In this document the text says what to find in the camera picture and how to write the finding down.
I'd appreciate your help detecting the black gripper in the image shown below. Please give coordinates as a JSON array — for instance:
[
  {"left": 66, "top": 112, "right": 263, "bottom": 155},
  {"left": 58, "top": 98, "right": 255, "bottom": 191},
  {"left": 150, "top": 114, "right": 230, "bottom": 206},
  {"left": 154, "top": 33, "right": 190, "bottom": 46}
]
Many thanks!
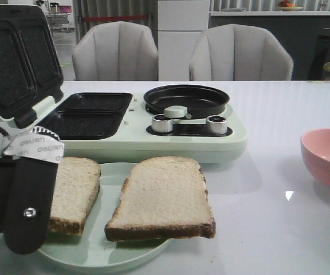
[{"left": 0, "top": 126, "right": 64, "bottom": 254}]

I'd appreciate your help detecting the bread slice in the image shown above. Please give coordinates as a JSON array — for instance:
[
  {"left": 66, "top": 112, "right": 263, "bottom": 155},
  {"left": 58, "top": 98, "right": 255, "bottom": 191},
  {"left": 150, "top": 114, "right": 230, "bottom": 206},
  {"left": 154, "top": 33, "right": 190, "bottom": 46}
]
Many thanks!
[
  {"left": 104, "top": 156, "right": 216, "bottom": 241},
  {"left": 48, "top": 156, "right": 101, "bottom": 235}
]

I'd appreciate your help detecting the green breakfast maker lid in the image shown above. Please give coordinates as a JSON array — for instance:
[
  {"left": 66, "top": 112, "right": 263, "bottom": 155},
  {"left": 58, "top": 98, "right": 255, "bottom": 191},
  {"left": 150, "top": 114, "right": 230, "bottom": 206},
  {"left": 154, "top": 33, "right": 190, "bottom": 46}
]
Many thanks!
[{"left": 0, "top": 4, "right": 63, "bottom": 128}]

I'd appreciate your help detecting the pink bowl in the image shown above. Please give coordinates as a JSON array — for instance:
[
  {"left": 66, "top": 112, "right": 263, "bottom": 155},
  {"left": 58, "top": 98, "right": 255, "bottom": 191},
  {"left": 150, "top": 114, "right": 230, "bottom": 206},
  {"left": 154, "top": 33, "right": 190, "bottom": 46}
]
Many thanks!
[{"left": 301, "top": 128, "right": 330, "bottom": 187}]

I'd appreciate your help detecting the green breakfast maker base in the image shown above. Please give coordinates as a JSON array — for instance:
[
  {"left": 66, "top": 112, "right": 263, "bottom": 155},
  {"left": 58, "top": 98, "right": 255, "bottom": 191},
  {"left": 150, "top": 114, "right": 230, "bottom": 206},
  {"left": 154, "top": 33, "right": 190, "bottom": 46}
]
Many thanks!
[{"left": 19, "top": 91, "right": 249, "bottom": 164}]

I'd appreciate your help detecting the light green round plate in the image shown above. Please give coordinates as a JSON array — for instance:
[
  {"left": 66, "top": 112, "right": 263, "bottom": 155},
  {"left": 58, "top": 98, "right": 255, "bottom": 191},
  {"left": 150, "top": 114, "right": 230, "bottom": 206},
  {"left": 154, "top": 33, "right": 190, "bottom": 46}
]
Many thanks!
[{"left": 39, "top": 163, "right": 171, "bottom": 274}]

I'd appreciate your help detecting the left silver control knob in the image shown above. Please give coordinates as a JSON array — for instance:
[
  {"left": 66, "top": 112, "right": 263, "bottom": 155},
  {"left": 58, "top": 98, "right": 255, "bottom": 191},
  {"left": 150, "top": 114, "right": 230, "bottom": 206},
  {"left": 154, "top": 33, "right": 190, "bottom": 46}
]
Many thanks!
[{"left": 151, "top": 114, "right": 173, "bottom": 133}]

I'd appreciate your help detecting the silver control knob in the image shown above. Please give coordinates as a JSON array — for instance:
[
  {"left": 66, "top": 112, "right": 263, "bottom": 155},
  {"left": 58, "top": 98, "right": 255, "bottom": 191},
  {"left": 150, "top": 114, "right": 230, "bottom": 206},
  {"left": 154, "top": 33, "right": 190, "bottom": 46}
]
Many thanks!
[
  {"left": 206, "top": 115, "right": 227, "bottom": 135},
  {"left": 151, "top": 114, "right": 173, "bottom": 133}
]

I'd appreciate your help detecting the left grey upholstered chair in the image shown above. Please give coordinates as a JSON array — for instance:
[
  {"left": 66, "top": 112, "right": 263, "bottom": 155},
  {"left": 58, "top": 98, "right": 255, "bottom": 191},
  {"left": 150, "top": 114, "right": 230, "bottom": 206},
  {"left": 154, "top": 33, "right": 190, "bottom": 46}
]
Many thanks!
[{"left": 72, "top": 21, "right": 158, "bottom": 81}]

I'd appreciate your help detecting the grey upholstered chair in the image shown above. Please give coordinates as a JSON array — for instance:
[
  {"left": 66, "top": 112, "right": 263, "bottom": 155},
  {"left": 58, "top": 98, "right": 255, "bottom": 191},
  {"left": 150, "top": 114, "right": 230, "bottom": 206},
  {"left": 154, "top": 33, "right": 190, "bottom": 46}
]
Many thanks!
[
  {"left": 72, "top": 21, "right": 158, "bottom": 81},
  {"left": 189, "top": 24, "right": 294, "bottom": 81}
]

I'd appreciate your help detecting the black round frying pan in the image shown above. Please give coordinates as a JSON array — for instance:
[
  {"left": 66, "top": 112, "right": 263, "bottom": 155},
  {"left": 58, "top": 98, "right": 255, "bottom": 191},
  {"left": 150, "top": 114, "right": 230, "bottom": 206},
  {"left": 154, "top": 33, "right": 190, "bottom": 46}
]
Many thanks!
[{"left": 144, "top": 84, "right": 230, "bottom": 119}]

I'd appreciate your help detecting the right silver control knob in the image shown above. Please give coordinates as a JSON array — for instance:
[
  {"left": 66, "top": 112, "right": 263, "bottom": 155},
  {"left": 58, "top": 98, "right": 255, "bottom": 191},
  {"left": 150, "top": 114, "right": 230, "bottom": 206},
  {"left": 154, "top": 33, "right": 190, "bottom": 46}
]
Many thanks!
[{"left": 206, "top": 115, "right": 227, "bottom": 135}]

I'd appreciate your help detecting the white refrigerator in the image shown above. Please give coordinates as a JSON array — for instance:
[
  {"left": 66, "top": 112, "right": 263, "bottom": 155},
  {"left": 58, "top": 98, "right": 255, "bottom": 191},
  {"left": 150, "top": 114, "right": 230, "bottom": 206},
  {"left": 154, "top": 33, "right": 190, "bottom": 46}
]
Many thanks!
[{"left": 158, "top": 1, "right": 210, "bottom": 81}]

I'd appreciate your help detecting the right grey upholstered chair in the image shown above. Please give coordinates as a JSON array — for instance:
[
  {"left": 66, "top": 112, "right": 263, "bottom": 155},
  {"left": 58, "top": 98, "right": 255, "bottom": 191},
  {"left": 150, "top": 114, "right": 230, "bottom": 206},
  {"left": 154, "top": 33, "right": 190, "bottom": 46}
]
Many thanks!
[{"left": 189, "top": 24, "right": 294, "bottom": 81}]

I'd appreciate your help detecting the fruit plate on counter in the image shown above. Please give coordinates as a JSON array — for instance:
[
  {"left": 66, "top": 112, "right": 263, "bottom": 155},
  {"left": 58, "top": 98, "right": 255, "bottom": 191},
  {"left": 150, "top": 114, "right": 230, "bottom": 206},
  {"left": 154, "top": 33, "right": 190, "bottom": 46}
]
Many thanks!
[{"left": 277, "top": 0, "right": 303, "bottom": 11}]

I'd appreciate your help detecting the dark kitchen counter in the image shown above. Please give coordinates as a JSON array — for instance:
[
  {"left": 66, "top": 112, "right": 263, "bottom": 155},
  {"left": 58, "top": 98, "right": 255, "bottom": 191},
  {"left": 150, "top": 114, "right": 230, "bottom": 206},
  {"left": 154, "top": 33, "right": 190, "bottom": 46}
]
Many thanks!
[{"left": 209, "top": 11, "right": 330, "bottom": 80}]

